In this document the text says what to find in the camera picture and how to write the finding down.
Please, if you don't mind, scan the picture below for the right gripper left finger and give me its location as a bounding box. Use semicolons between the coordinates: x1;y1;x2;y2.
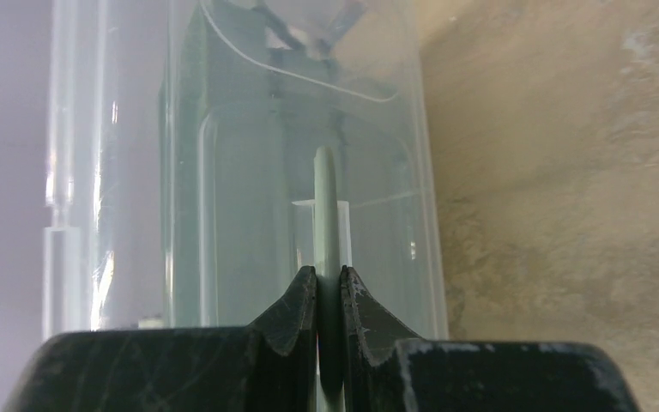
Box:
5;266;317;411

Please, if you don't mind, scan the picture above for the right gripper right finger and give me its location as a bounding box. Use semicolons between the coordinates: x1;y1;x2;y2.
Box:
341;267;639;411

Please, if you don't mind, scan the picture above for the green plastic tool box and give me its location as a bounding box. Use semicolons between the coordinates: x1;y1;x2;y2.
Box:
43;1;446;411

